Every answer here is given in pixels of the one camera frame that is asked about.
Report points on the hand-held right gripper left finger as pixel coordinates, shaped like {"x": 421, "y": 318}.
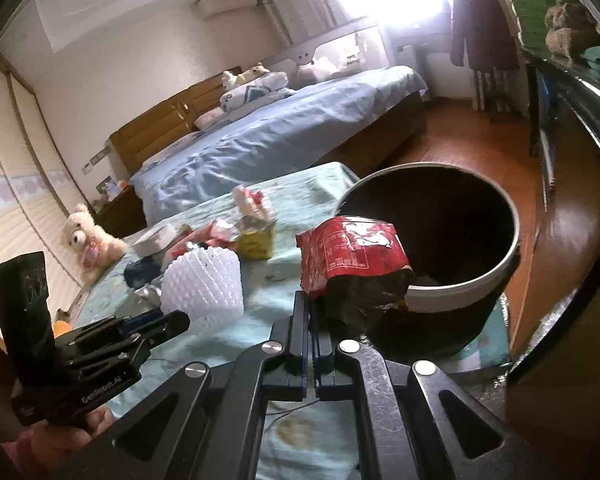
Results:
{"x": 303, "y": 350}

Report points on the green boxes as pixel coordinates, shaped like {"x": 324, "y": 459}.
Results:
{"x": 532, "y": 17}

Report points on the dark hanging coat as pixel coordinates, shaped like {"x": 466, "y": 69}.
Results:
{"x": 482, "y": 25}

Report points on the cream teddy bear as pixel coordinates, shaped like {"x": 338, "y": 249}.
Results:
{"x": 87, "y": 242}

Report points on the photo frame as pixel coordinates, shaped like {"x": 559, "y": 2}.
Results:
{"x": 107, "y": 189}

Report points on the black bin with white rim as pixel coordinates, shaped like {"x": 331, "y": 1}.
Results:
{"x": 445, "y": 220}

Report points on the white air conditioner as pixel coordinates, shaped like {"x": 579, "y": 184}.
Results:
{"x": 227, "y": 2}

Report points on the white foam fruit net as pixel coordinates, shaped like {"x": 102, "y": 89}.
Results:
{"x": 205, "y": 280}

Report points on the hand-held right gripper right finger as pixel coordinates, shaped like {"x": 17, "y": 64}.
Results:
{"x": 325, "y": 360}

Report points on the light blue printed cloth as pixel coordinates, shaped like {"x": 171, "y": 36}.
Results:
{"x": 270, "y": 280}

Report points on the white blue printed quilt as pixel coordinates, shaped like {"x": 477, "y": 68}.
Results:
{"x": 255, "y": 90}

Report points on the wooden bed with blue sheet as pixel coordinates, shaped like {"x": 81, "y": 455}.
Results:
{"x": 260, "y": 135}

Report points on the white sliding wardrobe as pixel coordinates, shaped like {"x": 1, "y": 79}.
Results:
{"x": 25, "y": 160}

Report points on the wooden nightstand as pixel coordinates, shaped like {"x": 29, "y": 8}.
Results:
{"x": 122, "y": 212}

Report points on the red white wrapper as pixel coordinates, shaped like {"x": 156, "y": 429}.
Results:
{"x": 215, "y": 232}
{"x": 252, "y": 202}

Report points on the red snack wrapper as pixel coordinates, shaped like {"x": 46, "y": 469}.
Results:
{"x": 350, "y": 255}

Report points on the black glossy cabinet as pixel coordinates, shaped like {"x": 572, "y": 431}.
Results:
{"x": 595, "y": 125}

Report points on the dark blue packet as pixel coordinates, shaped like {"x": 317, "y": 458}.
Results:
{"x": 140, "y": 271}

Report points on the person's left hand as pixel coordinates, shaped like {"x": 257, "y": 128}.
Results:
{"x": 65, "y": 450}

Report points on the silver foil wrapper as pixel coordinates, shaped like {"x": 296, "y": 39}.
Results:
{"x": 147, "y": 294}

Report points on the wall switch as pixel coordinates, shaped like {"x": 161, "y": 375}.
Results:
{"x": 94, "y": 162}

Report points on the white box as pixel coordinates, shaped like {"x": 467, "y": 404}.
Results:
{"x": 152, "y": 240}

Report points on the radiator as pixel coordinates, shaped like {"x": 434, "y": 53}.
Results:
{"x": 495, "y": 92}

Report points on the white pillow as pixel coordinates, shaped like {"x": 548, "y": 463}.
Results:
{"x": 209, "y": 119}

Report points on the brown plush toy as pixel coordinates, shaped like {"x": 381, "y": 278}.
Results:
{"x": 572, "y": 25}

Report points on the grey curtain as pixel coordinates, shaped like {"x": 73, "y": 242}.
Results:
{"x": 295, "y": 0}

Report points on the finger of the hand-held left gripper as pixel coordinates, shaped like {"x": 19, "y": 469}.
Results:
{"x": 137, "y": 320}
{"x": 167, "y": 327}

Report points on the orange round object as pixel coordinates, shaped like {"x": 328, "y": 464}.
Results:
{"x": 61, "y": 329}

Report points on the yellow white plush toy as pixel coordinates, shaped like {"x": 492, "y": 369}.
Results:
{"x": 242, "y": 74}

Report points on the grey crib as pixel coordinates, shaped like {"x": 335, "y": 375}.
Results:
{"x": 360, "y": 35}

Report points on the green printed carton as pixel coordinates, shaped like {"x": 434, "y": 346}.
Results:
{"x": 255, "y": 242}

